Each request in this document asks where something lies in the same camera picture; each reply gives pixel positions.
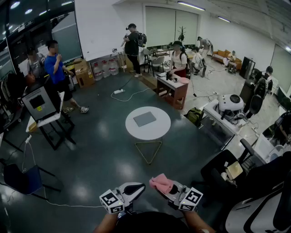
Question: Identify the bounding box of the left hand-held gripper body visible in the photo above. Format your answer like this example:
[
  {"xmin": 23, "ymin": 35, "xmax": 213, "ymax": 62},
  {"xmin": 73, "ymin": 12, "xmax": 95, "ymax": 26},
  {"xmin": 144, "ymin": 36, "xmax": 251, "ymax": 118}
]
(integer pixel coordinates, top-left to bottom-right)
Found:
[{"xmin": 99, "ymin": 182, "xmax": 135, "ymax": 214}]

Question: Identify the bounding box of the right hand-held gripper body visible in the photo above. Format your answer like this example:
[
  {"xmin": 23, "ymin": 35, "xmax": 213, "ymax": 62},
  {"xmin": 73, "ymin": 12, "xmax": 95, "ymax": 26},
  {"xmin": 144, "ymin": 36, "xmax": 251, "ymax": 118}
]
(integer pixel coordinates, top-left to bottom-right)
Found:
[{"xmin": 168, "ymin": 186, "xmax": 204, "ymax": 212}]

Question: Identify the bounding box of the pink cloth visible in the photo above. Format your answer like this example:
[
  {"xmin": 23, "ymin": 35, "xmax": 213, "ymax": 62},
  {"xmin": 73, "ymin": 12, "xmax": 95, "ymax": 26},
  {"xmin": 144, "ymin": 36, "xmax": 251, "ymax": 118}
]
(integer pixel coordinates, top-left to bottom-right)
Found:
[{"xmin": 149, "ymin": 173, "xmax": 174, "ymax": 194}]

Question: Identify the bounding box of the grey laptop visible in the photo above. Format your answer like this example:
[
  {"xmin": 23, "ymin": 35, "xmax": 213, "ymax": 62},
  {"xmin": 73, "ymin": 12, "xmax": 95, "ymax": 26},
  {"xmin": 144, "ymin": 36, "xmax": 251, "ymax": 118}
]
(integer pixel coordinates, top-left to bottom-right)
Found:
[{"xmin": 133, "ymin": 111, "xmax": 157, "ymax": 127}]

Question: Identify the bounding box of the person's left forearm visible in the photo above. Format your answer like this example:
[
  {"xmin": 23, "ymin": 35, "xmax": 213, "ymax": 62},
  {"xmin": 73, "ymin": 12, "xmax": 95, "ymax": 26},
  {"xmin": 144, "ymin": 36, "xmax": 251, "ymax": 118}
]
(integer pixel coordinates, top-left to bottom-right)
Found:
[{"xmin": 93, "ymin": 213, "xmax": 119, "ymax": 233}]

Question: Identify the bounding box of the person's right forearm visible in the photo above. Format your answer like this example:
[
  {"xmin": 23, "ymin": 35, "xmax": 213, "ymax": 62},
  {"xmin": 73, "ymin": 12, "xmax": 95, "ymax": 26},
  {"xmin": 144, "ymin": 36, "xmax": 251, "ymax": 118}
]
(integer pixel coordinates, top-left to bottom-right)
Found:
[{"xmin": 183, "ymin": 210, "xmax": 216, "ymax": 233}]

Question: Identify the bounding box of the person's black t-shirt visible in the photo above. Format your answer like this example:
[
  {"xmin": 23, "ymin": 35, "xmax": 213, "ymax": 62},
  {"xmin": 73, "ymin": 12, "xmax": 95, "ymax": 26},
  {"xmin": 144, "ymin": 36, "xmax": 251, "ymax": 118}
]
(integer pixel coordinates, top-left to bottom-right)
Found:
[{"xmin": 115, "ymin": 211, "xmax": 191, "ymax": 233}]

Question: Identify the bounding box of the gold square pad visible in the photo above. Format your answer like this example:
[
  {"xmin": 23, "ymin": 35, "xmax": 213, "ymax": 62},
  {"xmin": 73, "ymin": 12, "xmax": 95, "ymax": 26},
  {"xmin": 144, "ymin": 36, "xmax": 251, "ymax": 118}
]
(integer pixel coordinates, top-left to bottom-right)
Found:
[{"xmin": 226, "ymin": 161, "xmax": 244, "ymax": 179}]

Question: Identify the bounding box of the white round table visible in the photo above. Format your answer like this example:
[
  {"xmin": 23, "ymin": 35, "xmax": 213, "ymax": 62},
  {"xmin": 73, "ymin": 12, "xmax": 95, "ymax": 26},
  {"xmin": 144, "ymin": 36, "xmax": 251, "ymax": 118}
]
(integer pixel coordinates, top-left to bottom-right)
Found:
[{"xmin": 125, "ymin": 106, "xmax": 171, "ymax": 165}]

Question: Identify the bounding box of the green backpack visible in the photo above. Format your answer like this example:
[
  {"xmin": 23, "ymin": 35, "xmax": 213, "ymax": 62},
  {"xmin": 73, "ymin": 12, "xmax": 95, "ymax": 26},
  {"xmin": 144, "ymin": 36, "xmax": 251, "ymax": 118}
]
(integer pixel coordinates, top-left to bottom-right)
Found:
[{"xmin": 186, "ymin": 107, "xmax": 204, "ymax": 127}]

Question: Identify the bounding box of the white and black office chair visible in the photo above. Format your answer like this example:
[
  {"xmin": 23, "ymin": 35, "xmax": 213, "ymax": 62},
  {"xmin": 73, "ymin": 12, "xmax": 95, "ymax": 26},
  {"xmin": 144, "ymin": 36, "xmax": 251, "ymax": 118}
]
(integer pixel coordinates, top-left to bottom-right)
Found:
[{"xmin": 224, "ymin": 151, "xmax": 291, "ymax": 233}]

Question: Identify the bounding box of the blue folding chair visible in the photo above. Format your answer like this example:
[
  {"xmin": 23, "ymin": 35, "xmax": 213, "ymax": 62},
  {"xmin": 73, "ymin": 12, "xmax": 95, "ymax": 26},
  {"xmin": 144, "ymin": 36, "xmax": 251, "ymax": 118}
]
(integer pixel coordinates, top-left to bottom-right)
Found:
[{"xmin": 0, "ymin": 158, "xmax": 62, "ymax": 201}]

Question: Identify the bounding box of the wooden desk with white top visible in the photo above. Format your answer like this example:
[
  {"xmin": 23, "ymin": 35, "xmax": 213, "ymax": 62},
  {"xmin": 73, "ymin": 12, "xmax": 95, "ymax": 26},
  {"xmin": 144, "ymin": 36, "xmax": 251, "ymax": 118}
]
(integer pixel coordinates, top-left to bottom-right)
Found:
[{"xmin": 156, "ymin": 72, "xmax": 190, "ymax": 110}]

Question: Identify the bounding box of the white hard-shell backpack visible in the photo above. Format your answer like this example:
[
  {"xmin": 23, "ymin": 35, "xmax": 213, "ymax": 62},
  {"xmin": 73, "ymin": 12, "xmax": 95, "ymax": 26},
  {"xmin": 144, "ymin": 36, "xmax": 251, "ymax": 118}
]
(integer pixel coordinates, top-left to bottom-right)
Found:
[{"xmin": 217, "ymin": 93, "xmax": 245, "ymax": 125}]

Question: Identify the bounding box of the clear water jug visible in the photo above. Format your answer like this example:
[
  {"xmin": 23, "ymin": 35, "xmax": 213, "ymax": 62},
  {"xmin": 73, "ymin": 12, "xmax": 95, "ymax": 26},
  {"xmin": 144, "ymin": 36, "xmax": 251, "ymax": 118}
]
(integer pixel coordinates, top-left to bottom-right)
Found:
[
  {"xmin": 101, "ymin": 59, "xmax": 111, "ymax": 78},
  {"xmin": 93, "ymin": 61, "xmax": 104, "ymax": 81},
  {"xmin": 109, "ymin": 58, "xmax": 120, "ymax": 76}
]

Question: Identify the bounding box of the grey box with black panel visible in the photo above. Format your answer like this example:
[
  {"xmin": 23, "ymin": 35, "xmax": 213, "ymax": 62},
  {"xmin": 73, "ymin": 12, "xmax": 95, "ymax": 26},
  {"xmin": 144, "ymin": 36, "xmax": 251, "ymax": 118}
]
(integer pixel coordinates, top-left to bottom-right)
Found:
[{"xmin": 21, "ymin": 85, "xmax": 61, "ymax": 121}]

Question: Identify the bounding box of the brown cardboard box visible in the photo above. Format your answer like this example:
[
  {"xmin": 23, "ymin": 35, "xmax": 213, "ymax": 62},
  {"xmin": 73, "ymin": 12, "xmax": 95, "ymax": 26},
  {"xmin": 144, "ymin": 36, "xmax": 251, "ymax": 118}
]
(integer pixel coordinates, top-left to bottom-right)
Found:
[{"xmin": 74, "ymin": 59, "xmax": 95, "ymax": 89}]

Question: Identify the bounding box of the grey chair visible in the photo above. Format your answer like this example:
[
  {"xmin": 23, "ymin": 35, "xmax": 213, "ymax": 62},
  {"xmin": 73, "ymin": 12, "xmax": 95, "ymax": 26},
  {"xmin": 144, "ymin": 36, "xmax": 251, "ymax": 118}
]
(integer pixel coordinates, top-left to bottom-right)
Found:
[{"xmin": 150, "ymin": 56, "xmax": 166, "ymax": 77}]

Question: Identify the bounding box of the orange sofa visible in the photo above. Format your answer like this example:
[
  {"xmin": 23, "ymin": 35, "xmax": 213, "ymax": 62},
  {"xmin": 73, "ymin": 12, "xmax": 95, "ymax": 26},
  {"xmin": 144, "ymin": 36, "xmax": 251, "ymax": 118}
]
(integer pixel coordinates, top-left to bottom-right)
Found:
[{"xmin": 212, "ymin": 49, "xmax": 242, "ymax": 69}]

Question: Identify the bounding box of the black upright panel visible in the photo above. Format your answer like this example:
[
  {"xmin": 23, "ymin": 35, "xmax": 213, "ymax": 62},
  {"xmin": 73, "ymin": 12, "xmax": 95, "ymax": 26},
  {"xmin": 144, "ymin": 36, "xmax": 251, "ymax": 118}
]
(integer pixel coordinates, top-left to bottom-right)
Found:
[{"xmin": 241, "ymin": 56, "xmax": 256, "ymax": 79}]

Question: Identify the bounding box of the wooden coat stand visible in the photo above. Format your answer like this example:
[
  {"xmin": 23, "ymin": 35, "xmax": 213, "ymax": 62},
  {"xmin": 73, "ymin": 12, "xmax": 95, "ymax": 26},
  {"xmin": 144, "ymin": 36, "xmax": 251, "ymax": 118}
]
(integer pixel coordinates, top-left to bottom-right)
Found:
[{"xmin": 178, "ymin": 26, "xmax": 187, "ymax": 46}]

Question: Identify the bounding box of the thin white floor cable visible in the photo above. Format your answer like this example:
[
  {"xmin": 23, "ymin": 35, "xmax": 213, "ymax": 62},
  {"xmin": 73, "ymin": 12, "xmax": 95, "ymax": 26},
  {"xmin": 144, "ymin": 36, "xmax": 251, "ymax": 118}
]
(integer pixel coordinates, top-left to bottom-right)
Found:
[{"xmin": 21, "ymin": 136, "xmax": 105, "ymax": 208}]

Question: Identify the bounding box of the white desk with black frame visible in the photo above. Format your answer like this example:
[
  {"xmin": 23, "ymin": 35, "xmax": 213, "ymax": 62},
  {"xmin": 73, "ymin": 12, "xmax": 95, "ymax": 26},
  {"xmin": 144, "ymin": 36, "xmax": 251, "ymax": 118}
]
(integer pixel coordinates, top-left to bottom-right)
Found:
[{"xmin": 201, "ymin": 100, "xmax": 246, "ymax": 150}]

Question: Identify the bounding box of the white power strip cable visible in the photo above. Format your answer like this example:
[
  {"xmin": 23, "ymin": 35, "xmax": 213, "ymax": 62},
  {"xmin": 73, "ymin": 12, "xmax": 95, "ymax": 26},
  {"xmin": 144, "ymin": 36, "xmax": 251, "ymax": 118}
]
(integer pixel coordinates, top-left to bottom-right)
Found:
[{"xmin": 110, "ymin": 87, "xmax": 152, "ymax": 102}]

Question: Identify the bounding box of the black frame side table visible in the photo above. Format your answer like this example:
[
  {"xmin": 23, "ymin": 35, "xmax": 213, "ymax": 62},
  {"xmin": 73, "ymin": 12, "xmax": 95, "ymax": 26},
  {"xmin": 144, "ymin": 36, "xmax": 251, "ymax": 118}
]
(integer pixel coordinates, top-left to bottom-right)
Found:
[{"xmin": 25, "ymin": 91, "xmax": 77, "ymax": 151}]

